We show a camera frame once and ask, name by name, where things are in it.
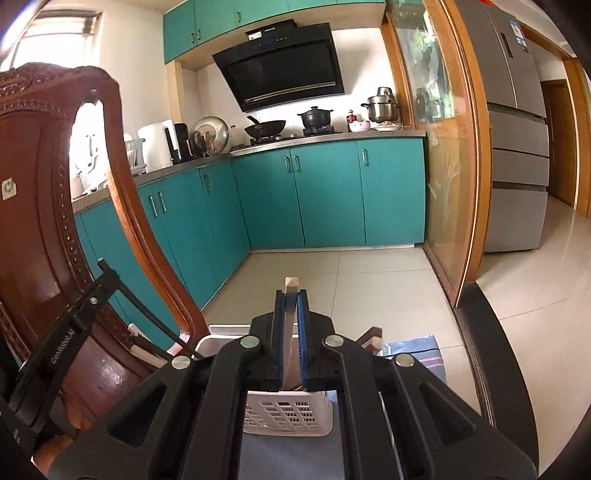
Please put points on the pink bowl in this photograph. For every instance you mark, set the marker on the pink bowl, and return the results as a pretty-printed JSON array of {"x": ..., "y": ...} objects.
[{"x": 360, "y": 126}]

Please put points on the wooden door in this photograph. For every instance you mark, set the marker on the wooden door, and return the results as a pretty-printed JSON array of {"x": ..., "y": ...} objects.
[{"x": 558, "y": 143}]

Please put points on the blue striped towel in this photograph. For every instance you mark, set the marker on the blue striped towel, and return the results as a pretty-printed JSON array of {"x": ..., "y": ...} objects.
[{"x": 415, "y": 355}]

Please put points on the plate of food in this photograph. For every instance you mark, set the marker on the plate of food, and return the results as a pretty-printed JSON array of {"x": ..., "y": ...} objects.
[{"x": 387, "y": 124}]

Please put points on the window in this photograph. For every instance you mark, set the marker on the window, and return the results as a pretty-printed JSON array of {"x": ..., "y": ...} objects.
[{"x": 60, "y": 34}]

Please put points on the steel pan lid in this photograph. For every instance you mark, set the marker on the steel pan lid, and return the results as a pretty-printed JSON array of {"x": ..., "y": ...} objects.
[{"x": 210, "y": 134}]

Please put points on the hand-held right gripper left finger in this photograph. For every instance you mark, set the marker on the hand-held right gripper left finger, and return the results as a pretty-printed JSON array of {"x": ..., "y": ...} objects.
[{"x": 279, "y": 337}]

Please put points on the gas stove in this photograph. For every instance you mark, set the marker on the gas stove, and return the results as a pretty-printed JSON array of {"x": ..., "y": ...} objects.
[{"x": 286, "y": 136}]

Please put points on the white dish rack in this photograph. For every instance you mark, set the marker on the white dish rack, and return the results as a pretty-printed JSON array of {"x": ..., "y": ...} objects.
[{"x": 92, "y": 170}]

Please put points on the black wok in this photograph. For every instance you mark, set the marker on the black wok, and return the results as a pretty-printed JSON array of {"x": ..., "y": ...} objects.
[{"x": 268, "y": 127}]

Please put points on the grey refrigerator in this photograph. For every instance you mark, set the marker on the grey refrigerator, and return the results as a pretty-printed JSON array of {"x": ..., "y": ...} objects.
[{"x": 508, "y": 138}]

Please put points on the white kitchen appliance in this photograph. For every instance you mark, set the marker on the white kitchen appliance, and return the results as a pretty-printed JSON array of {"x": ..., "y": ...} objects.
[{"x": 154, "y": 145}]

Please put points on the white sticker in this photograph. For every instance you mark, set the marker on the white sticker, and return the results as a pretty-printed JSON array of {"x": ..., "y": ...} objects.
[{"x": 9, "y": 189}]

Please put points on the carved wooden chair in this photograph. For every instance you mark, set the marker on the carved wooden chair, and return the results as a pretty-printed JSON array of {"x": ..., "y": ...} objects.
[{"x": 37, "y": 184}]

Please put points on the teal cabinets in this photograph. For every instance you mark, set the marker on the teal cabinets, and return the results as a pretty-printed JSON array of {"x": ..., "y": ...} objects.
[
  {"x": 323, "y": 194},
  {"x": 258, "y": 18}
]

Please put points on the black knife block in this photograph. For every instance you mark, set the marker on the black knife block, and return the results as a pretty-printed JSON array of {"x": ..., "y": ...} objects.
[{"x": 182, "y": 143}]

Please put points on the black range hood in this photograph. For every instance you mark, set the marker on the black range hood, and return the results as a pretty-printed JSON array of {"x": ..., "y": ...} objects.
[{"x": 281, "y": 69}]

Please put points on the teal lower cabinets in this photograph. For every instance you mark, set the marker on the teal lower cabinets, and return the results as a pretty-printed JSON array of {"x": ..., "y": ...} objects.
[{"x": 323, "y": 194}]

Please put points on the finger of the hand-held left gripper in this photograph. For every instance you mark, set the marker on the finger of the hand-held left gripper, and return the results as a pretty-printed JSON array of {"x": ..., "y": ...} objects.
[{"x": 60, "y": 346}]

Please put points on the red-brown chopstick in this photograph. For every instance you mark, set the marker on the red-brown chopstick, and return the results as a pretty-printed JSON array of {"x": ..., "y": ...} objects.
[{"x": 374, "y": 333}]

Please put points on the teal upper cabinets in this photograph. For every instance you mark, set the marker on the teal upper cabinets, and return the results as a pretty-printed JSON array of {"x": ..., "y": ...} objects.
[{"x": 258, "y": 18}]

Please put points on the stainless steel stock pot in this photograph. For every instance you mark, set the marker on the stainless steel stock pot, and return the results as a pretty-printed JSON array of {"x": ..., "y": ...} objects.
[{"x": 381, "y": 108}]

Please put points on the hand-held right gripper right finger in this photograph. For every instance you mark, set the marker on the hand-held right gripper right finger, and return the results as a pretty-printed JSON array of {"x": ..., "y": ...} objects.
[{"x": 302, "y": 337}]

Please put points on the wood framed glass door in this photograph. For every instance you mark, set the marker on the wood framed glass door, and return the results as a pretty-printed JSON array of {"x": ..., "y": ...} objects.
[{"x": 443, "y": 161}]

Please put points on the white plastic utensil basket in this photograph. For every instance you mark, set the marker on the white plastic utensil basket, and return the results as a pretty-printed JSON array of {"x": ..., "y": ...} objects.
[{"x": 226, "y": 331}]

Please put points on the black clay pot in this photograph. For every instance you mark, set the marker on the black clay pot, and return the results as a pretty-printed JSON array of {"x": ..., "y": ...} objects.
[{"x": 315, "y": 119}]

